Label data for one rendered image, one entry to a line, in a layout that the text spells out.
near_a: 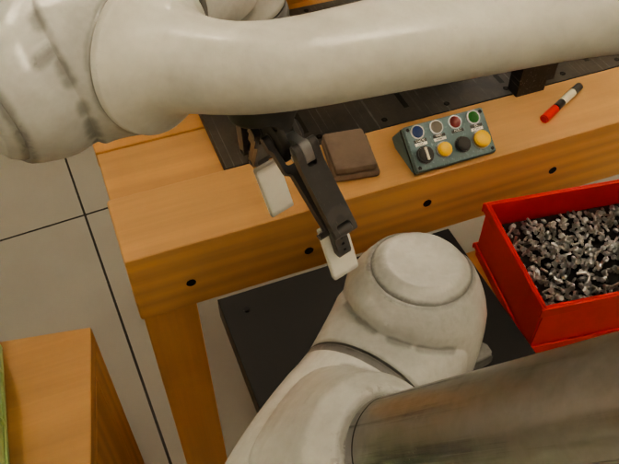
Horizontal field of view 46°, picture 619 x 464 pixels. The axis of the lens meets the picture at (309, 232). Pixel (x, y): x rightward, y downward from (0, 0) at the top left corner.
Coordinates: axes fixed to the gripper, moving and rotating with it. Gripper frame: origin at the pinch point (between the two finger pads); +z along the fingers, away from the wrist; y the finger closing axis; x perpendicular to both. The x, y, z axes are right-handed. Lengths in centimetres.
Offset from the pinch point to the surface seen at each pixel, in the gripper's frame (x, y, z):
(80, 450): 36.2, 16.0, 27.4
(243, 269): 2.3, 31.0, 28.3
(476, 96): -51, 36, 26
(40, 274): 40, 136, 83
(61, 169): 19, 177, 78
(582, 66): -74, 32, 31
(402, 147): -30.3, 29.1, 21.8
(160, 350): 20, 37, 40
